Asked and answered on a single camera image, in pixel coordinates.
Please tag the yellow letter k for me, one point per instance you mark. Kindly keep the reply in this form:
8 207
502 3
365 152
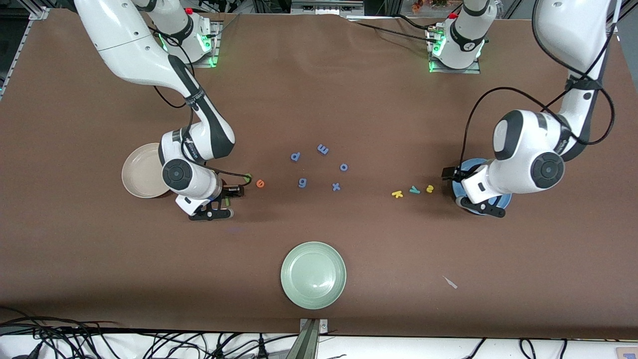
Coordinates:
397 193

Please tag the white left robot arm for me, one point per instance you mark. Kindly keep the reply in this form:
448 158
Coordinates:
528 149

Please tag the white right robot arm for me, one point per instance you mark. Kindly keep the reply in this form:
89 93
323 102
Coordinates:
129 50

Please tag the blue plate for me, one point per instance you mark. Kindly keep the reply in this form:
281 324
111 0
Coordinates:
473 162

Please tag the beige plate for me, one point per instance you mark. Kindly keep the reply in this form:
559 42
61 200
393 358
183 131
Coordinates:
139 172

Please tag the blue letter m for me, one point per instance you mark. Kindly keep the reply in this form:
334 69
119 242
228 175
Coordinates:
323 148

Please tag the pale green plate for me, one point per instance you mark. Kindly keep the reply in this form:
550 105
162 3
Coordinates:
313 275

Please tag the metal box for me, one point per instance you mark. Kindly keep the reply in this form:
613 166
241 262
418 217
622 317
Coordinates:
324 7

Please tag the aluminium frame rail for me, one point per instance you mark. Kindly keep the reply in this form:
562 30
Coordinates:
22 45

